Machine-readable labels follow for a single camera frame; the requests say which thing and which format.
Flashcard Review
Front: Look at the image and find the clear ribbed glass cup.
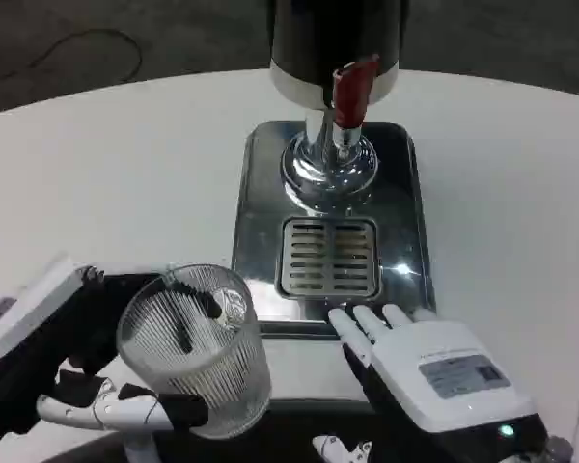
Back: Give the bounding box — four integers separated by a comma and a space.
115, 262, 273, 441

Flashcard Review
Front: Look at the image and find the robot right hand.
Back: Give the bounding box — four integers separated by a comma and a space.
312, 303, 549, 463

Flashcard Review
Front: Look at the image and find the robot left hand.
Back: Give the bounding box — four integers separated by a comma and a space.
0, 257, 224, 448

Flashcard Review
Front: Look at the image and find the white table leg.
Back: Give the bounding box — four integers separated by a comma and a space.
124, 426, 151, 463

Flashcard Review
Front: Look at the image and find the steel drip tray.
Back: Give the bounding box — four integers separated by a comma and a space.
231, 120, 438, 340

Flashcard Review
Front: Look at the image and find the black and chrome drink dispenser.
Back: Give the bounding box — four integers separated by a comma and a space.
266, 0, 401, 218

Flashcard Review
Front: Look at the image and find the red dispenser tap lever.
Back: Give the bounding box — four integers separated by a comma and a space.
331, 53, 381, 129

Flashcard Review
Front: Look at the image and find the black floor cable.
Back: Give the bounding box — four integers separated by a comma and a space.
0, 27, 144, 84

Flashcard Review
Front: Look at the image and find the steel slotted drip grid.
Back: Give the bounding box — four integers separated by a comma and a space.
275, 216, 385, 299

